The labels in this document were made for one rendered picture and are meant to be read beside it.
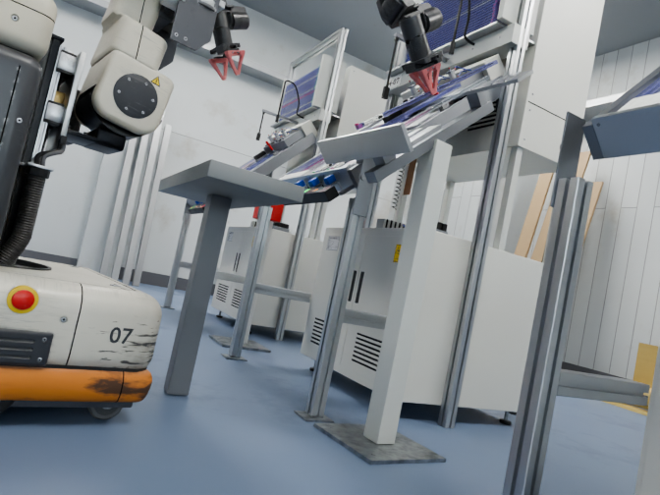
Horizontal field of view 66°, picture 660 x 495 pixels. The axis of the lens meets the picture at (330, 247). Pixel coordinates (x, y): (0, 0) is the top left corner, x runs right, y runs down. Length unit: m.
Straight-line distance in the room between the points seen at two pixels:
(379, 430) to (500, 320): 0.74
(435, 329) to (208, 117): 4.24
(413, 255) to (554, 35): 1.16
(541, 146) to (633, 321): 2.96
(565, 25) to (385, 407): 1.57
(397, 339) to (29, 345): 0.82
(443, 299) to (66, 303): 1.13
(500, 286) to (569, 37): 0.98
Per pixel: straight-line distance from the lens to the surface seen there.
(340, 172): 1.57
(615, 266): 4.99
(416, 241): 1.35
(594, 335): 4.99
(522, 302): 2.00
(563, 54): 2.23
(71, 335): 1.12
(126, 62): 1.36
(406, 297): 1.34
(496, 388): 1.98
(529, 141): 2.02
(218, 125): 5.59
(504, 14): 2.01
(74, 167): 5.30
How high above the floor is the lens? 0.39
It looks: 4 degrees up
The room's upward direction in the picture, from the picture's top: 12 degrees clockwise
